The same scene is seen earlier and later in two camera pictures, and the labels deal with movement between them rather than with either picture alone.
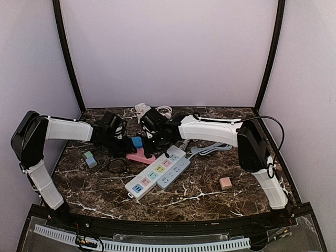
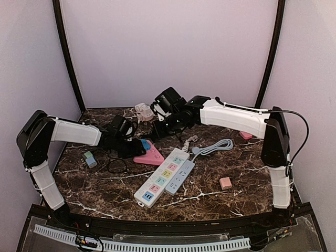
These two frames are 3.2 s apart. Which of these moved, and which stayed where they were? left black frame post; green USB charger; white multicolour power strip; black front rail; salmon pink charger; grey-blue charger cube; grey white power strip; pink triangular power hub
Moved: grey white power strip; pink triangular power hub; white multicolour power strip
Stayed: salmon pink charger; left black frame post; grey-blue charger cube; black front rail; green USB charger
